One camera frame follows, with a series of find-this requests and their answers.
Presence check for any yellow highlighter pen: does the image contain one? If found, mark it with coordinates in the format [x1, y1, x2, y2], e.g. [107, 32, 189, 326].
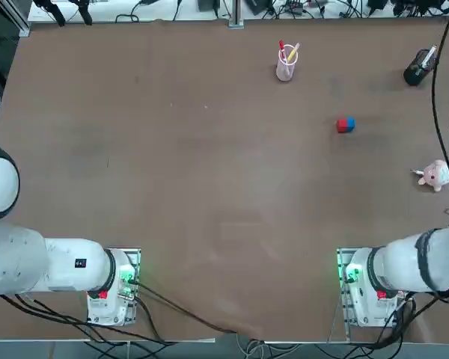
[287, 42, 302, 64]

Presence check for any pink plush toy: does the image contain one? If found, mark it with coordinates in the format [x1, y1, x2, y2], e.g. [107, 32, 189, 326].
[410, 159, 449, 193]

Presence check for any black mesh pen cup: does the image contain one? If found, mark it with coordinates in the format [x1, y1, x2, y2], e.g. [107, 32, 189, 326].
[403, 49, 435, 87]

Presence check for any black stand leg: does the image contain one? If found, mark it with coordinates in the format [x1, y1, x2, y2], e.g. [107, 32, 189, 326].
[74, 0, 94, 26]
[33, 0, 67, 27]

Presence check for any white and blue marker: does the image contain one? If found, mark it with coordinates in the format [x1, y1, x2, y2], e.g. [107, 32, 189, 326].
[421, 45, 439, 70]

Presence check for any black cable across table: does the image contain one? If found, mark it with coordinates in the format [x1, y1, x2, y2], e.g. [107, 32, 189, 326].
[132, 280, 265, 340]

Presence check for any black arm base cable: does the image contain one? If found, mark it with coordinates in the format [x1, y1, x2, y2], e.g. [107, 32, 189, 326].
[0, 293, 173, 344]

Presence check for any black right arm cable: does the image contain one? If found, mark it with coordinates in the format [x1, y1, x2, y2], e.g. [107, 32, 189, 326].
[432, 16, 449, 225]

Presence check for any aluminium corner rail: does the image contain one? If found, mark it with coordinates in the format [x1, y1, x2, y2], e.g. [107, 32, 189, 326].
[16, 0, 31, 37]

